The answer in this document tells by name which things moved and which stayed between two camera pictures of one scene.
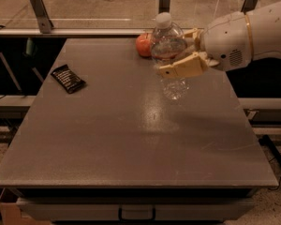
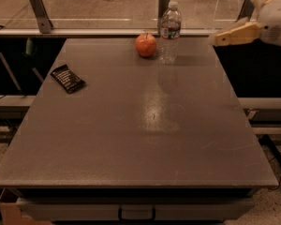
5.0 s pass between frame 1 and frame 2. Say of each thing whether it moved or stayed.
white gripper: moved
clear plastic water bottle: moved
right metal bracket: stayed
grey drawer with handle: stayed
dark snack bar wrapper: stayed
